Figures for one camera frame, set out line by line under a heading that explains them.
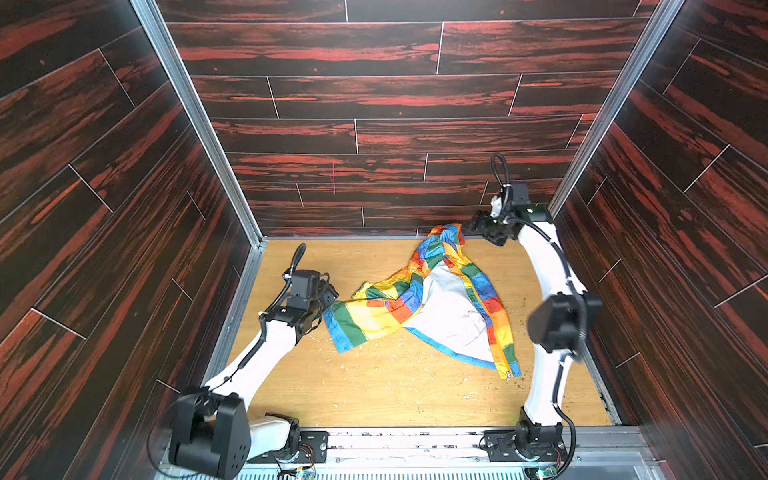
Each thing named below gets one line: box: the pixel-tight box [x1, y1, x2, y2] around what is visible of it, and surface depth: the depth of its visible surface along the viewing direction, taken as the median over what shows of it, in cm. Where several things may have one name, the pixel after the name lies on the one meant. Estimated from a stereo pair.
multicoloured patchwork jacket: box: [323, 224, 521, 380], surface depth 97 cm
